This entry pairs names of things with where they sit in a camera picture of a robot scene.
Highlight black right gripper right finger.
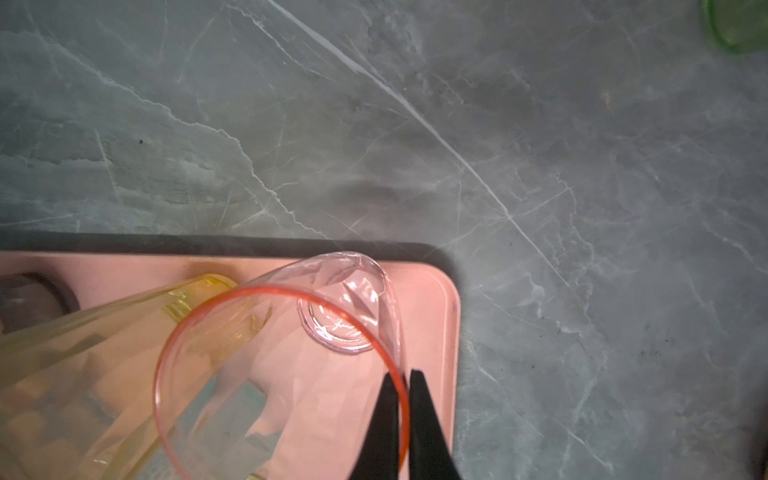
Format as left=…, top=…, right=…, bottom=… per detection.
left=408, top=369, right=461, bottom=480

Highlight yellow plastic cup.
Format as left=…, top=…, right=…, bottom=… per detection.
left=1, top=274, right=237, bottom=479

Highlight light green plastic cup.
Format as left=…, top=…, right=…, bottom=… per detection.
left=700, top=0, right=767, bottom=54

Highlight teal plastic cup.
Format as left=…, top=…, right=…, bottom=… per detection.
left=169, top=376, right=281, bottom=479

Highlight pink plastic cup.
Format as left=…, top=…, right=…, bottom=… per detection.
left=148, top=252, right=409, bottom=479

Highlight pink rectangular tray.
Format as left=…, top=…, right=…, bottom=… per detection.
left=1, top=252, right=461, bottom=479

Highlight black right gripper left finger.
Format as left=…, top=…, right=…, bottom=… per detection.
left=348, top=373, right=400, bottom=480

